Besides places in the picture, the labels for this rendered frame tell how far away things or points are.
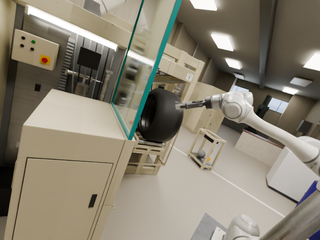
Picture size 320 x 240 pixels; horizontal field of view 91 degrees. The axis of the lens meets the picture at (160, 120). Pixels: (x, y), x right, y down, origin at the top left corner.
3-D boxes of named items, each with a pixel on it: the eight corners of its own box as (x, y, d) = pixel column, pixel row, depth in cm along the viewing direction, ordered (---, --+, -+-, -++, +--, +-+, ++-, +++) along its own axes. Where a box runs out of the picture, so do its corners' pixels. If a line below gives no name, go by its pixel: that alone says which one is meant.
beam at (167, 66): (148, 66, 169) (154, 52, 166) (141, 64, 190) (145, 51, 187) (191, 84, 199) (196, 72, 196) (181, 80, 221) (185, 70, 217)
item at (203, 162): (201, 170, 360) (216, 139, 341) (186, 155, 410) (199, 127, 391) (211, 171, 377) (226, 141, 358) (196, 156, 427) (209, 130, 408)
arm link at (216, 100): (223, 107, 98) (213, 108, 101) (222, 93, 97) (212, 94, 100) (222, 110, 91) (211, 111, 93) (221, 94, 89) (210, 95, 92)
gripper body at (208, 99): (212, 109, 93) (196, 111, 97) (214, 107, 101) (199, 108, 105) (210, 97, 92) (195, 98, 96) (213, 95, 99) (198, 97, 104)
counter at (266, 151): (296, 180, 570) (310, 160, 550) (233, 146, 681) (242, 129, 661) (293, 173, 633) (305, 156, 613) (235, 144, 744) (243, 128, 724)
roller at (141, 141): (135, 143, 160) (137, 139, 159) (134, 141, 164) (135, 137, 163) (164, 147, 177) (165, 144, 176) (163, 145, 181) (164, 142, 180)
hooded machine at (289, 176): (265, 186, 409) (299, 132, 372) (265, 177, 471) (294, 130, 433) (302, 207, 370) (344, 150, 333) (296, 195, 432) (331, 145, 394)
